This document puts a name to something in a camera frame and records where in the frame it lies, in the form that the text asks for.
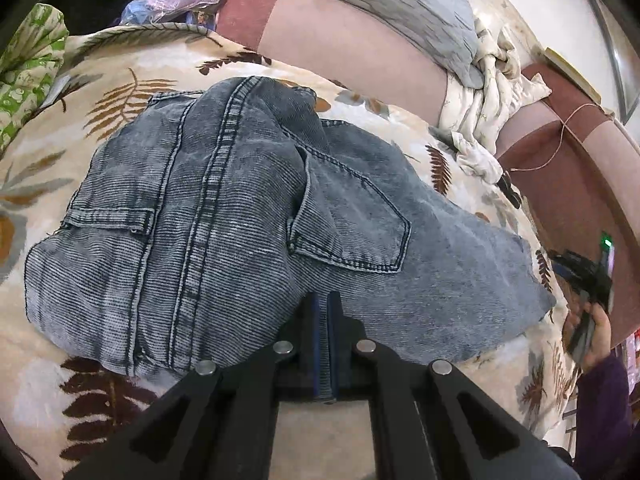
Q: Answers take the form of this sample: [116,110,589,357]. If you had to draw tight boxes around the green white patterned cloth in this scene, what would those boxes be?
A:
[0,3,68,153]

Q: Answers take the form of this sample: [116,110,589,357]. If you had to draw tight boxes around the white floral crumpled cloth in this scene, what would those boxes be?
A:
[431,18,552,185]

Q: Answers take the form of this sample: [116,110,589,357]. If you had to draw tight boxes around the right hand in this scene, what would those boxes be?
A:
[563,300,612,374]

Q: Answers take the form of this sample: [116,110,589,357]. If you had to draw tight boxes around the thin beige cord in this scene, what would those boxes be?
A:
[508,102,613,175]

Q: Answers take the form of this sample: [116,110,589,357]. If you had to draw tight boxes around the purple plastic bag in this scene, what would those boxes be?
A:
[119,0,226,30]

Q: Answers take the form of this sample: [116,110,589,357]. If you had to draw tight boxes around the cream leaf print blanket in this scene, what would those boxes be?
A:
[1,25,576,479]

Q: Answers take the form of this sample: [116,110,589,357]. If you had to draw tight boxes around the book on bed edge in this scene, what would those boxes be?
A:
[542,48,602,105]

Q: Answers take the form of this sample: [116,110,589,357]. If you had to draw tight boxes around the pink and maroon bedsheet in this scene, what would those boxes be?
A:
[217,0,639,344]

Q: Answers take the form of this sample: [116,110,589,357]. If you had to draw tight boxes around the small black object on bed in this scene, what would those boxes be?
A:
[497,171,523,209]

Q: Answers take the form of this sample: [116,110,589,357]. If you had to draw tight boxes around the purple sleeve forearm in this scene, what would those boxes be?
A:
[574,353,634,479]

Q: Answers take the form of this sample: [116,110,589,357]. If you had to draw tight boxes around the blue grey denim pants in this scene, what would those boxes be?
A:
[24,77,554,376]

